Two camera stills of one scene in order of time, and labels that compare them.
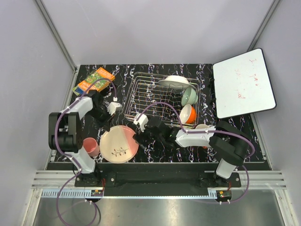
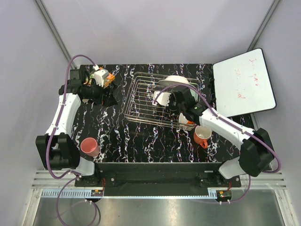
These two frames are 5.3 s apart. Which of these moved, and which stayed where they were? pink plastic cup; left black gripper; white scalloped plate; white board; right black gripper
Moved: right black gripper; left black gripper
Stayed: white board; white scalloped plate; pink plastic cup
